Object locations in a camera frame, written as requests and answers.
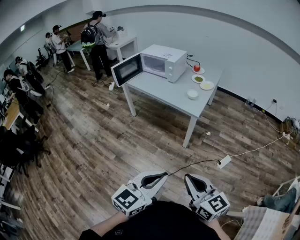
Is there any white countertop appliance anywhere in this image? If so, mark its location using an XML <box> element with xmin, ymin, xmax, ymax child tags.
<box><xmin>116</xmin><ymin>26</ymin><xmax>128</xmax><ymax>39</ymax></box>

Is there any black office chair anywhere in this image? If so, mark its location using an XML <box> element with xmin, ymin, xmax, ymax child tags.
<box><xmin>0</xmin><ymin>126</ymin><xmax>52</xmax><ymax>178</ymax></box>

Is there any person's right forearm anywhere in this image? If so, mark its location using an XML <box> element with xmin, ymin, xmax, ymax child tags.
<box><xmin>206</xmin><ymin>217</ymin><xmax>233</xmax><ymax>240</ymax></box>

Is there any wooden desk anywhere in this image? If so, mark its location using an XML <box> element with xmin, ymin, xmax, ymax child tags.
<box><xmin>1</xmin><ymin>98</ymin><xmax>40</xmax><ymax>135</ymax></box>

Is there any white side table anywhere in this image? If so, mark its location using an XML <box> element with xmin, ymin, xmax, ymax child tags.
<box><xmin>105</xmin><ymin>36</ymin><xmax>139</xmax><ymax>63</ymax></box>

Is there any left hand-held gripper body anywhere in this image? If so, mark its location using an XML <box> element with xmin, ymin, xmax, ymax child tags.
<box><xmin>111</xmin><ymin>180</ymin><xmax>153</xmax><ymax>218</ymax></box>

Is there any grey table with white legs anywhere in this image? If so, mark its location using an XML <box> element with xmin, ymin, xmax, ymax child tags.
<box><xmin>121</xmin><ymin>67</ymin><xmax>224</xmax><ymax>149</ymax></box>

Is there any black backpack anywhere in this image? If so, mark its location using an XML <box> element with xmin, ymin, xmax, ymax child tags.
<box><xmin>81</xmin><ymin>24</ymin><xmax>98</xmax><ymax>49</ymax></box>

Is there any wall socket with plugs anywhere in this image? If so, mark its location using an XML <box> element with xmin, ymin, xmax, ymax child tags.
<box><xmin>245</xmin><ymin>97</ymin><xmax>258</xmax><ymax>109</ymax></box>

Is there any white power cable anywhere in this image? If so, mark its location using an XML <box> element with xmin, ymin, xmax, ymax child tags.
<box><xmin>228</xmin><ymin>131</ymin><xmax>293</xmax><ymax>159</ymax></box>

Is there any person's left forearm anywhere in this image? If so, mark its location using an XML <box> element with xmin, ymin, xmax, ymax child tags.
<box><xmin>90</xmin><ymin>212</ymin><xmax>129</xmax><ymax>235</ymax></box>

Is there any white metal rack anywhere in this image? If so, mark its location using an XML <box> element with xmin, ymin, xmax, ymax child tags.
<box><xmin>0</xmin><ymin>161</ymin><xmax>22</xmax><ymax>211</ymax></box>

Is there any thin black cable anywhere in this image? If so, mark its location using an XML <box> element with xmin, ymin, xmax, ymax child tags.
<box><xmin>166</xmin><ymin>158</ymin><xmax>222</xmax><ymax>177</ymax></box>

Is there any person's black shirt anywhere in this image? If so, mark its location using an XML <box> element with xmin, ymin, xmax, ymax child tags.
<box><xmin>79</xmin><ymin>200</ymin><xmax>227</xmax><ymax>240</ymax></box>

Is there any white chair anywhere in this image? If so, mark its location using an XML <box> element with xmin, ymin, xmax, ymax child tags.
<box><xmin>272</xmin><ymin>176</ymin><xmax>300</xmax><ymax>197</ymax></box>

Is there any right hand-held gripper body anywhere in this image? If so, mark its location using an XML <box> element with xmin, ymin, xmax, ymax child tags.
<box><xmin>189</xmin><ymin>187</ymin><xmax>231</xmax><ymax>222</ymax></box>

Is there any black scooter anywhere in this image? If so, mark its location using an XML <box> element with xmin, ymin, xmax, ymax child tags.
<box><xmin>35</xmin><ymin>48</ymin><xmax>50</xmax><ymax>71</ymax></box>

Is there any white microwave oven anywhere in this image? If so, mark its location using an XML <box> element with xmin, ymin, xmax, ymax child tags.
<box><xmin>110</xmin><ymin>44</ymin><xmax>188</xmax><ymax>88</ymax></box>

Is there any white round plate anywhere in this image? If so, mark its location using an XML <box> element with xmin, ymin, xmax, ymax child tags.
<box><xmin>200</xmin><ymin>80</ymin><xmax>215</xmax><ymax>90</ymax></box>
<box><xmin>191</xmin><ymin>74</ymin><xmax>206</xmax><ymax>84</ymax></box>

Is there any light blue table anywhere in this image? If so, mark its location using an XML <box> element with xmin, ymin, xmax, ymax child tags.
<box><xmin>66</xmin><ymin>41</ymin><xmax>92</xmax><ymax>71</ymax></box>

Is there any brown storage basket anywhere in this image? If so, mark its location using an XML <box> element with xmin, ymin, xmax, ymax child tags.
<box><xmin>278</xmin><ymin>116</ymin><xmax>300</xmax><ymax>148</ymax></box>

